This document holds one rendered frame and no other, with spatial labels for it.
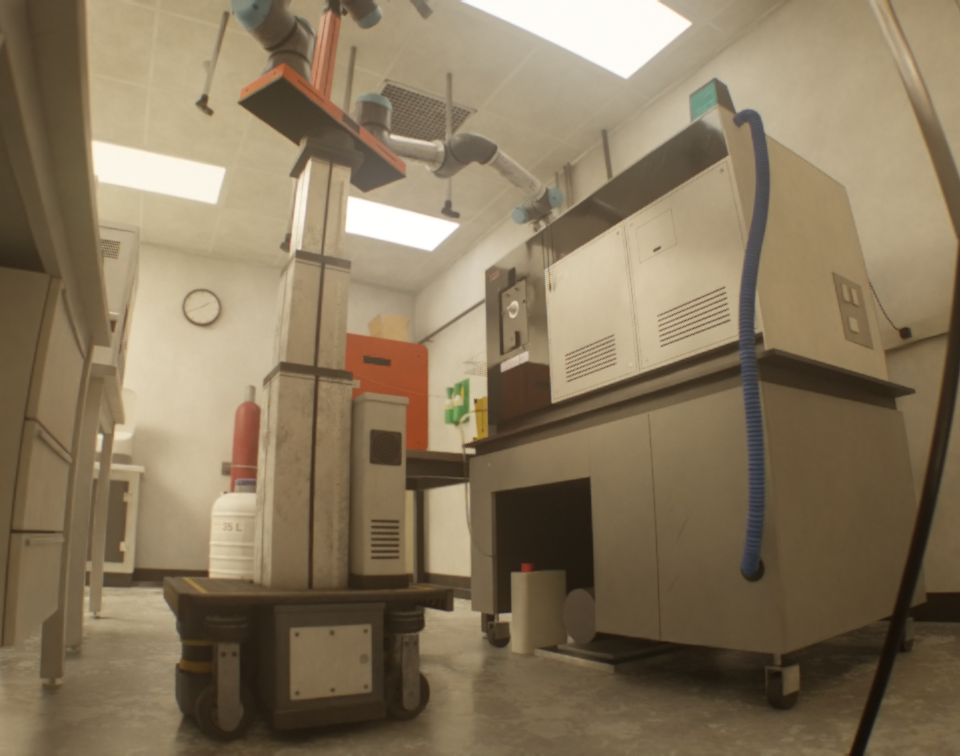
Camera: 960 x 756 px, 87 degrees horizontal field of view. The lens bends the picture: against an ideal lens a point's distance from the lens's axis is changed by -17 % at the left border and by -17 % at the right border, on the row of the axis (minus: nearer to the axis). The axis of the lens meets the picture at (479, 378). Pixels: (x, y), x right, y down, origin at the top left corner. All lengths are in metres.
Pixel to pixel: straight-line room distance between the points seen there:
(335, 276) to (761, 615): 1.20
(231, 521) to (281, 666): 2.53
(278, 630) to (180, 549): 3.98
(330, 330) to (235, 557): 2.40
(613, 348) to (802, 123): 1.66
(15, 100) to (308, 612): 0.92
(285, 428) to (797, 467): 1.09
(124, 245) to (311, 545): 1.39
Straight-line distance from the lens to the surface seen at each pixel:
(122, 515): 4.44
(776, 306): 1.49
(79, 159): 0.95
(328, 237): 1.52
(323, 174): 1.60
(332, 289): 1.45
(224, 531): 3.68
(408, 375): 2.31
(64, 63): 0.79
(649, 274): 1.68
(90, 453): 2.11
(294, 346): 1.37
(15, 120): 0.80
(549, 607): 2.10
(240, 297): 5.53
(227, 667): 1.20
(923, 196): 2.62
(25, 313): 1.17
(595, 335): 1.81
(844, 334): 1.78
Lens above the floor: 0.39
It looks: 15 degrees up
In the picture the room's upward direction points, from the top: 1 degrees counter-clockwise
